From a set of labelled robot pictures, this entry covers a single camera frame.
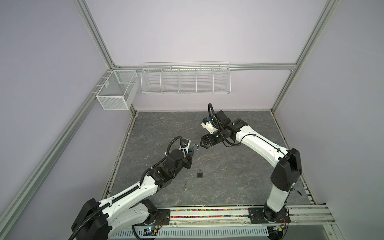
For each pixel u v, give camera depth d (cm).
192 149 79
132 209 59
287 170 45
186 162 61
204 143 74
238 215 76
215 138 73
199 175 87
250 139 54
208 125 77
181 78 102
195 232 158
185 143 68
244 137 55
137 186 50
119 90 101
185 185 85
